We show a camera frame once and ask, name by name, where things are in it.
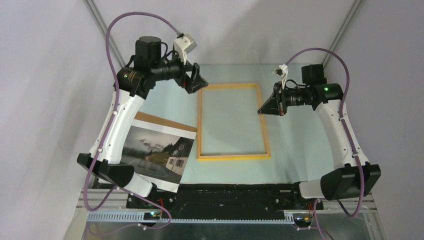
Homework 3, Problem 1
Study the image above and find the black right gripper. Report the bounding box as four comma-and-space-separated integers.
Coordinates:
257, 81, 311, 117

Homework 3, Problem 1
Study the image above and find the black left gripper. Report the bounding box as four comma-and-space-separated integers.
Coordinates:
150, 48, 207, 93

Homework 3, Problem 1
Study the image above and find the yellow wooden picture frame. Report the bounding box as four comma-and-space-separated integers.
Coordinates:
196, 83, 272, 161

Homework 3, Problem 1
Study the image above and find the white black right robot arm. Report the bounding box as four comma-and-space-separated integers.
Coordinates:
257, 64, 381, 209

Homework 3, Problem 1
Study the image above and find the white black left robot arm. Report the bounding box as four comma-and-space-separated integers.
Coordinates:
76, 33, 208, 208

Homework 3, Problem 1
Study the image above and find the mountain landscape photo print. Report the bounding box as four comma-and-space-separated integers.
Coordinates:
99, 119, 198, 194

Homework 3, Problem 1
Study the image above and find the brown cardboard backing board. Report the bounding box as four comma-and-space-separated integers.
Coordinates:
134, 111, 198, 132

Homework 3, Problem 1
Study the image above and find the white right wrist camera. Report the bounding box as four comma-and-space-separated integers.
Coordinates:
272, 64, 289, 89

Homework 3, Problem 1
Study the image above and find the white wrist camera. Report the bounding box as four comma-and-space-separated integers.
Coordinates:
272, 64, 289, 89
173, 33, 198, 65

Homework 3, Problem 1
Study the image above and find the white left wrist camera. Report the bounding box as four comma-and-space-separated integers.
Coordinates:
173, 33, 198, 65

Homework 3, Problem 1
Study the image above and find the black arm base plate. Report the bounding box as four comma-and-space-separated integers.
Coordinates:
126, 183, 314, 222

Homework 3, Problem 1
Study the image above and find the grey slotted cable duct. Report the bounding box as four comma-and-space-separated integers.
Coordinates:
86, 211, 295, 225

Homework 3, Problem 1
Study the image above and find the aluminium corner post right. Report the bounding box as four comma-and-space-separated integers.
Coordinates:
328, 0, 365, 53

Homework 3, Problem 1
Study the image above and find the aluminium front rail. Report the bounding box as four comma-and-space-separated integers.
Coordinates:
75, 188, 379, 215

